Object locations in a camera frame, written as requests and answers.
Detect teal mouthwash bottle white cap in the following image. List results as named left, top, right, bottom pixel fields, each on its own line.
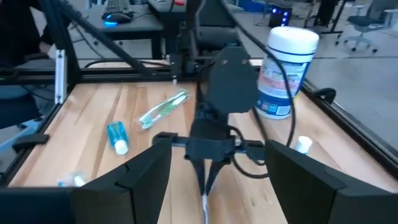
left=293, top=135, right=314, bottom=156
left=106, top=120, right=130, bottom=156

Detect black computer tower blue lights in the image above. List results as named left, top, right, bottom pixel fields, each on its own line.
left=268, top=4, right=294, bottom=29

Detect grey office chair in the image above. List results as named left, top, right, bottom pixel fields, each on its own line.
left=335, top=0, right=398, bottom=54

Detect black aluminium rig frame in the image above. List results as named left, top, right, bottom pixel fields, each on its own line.
left=0, top=0, right=398, bottom=188

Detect silver aluminium bar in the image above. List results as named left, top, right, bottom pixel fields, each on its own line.
left=54, top=49, right=68, bottom=105

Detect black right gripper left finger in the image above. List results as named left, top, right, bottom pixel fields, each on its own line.
left=0, top=140, right=173, bottom=224

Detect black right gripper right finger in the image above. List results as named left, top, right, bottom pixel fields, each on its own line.
left=264, top=139, right=398, bottom=224

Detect white disinfectant wipes canister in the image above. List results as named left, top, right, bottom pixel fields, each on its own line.
left=254, top=26, right=321, bottom=121

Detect dark grey desk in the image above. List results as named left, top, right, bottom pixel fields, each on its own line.
left=73, top=0, right=165, bottom=60

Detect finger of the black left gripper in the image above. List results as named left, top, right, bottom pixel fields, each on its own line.
left=191, top=159, right=208, bottom=197
left=205, top=161, right=226, bottom=195

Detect green toothbrush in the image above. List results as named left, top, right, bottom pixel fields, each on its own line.
left=137, top=89, right=191, bottom=131

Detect black computer mouse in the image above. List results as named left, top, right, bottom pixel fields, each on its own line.
left=102, top=11, right=134, bottom=29

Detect black table clamp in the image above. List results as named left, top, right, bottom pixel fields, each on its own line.
left=313, top=87, right=338, bottom=105
left=11, top=133, right=51, bottom=154

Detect black keyboard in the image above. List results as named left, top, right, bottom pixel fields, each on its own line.
left=103, top=0, right=131, bottom=14

